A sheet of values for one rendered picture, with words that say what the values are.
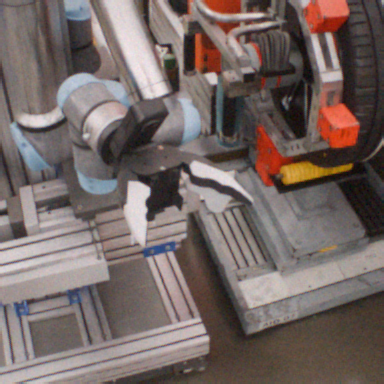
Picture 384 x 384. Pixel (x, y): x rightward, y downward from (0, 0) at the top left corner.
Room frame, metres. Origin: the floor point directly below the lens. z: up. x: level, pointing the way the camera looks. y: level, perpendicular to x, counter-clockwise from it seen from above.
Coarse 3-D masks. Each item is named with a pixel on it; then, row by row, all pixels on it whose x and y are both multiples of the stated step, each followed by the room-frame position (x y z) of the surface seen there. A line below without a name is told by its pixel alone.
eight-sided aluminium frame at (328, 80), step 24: (264, 0) 1.64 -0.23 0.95; (288, 0) 1.36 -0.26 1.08; (312, 48) 1.22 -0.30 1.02; (336, 72) 1.18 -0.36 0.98; (264, 96) 1.55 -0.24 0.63; (312, 96) 1.19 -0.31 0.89; (336, 96) 1.17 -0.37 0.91; (264, 120) 1.44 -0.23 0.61; (312, 120) 1.18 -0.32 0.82; (288, 144) 1.28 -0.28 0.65; (312, 144) 1.15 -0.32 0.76
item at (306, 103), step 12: (300, 24) 1.52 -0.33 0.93; (300, 36) 1.49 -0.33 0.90; (336, 36) 1.27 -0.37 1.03; (300, 48) 1.51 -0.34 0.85; (324, 60) 1.34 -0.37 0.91; (312, 72) 1.47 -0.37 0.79; (300, 84) 1.47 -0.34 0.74; (312, 84) 1.39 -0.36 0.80; (288, 96) 1.53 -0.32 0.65; (300, 96) 1.55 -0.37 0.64; (288, 108) 1.50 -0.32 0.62; (300, 108) 1.50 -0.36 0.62; (288, 120) 1.46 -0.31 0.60; (300, 120) 1.45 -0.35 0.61; (300, 132) 1.38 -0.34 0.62
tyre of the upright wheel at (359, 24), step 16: (352, 0) 1.28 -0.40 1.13; (368, 0) 1.29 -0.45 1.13; (352, 16) 1.24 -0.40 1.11; (368, 16) 1.25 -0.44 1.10; (352, 32) 1.21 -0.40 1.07; (368, 32) 1.22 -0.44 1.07; (352, 48) 1.19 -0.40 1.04; (368, 48) 1.19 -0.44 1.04; (352, 64) 1.18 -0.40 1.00; (368, 64) 1.17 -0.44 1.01; (352, 80) 1.17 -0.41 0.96; (368, 80) 1.15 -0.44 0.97; (272, 96) 1.58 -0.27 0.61; (352, 96) 1.16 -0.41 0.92; (368, 96) 1.14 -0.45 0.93; (352, 112) 1.14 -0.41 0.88; (368, 112) 1.14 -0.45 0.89; (368, 128) 1.13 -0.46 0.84; (368, 144) 1.15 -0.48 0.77; (320, 160) 1.25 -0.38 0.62; (336, 160) 1.17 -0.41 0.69; (352, 160) 1.19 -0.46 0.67
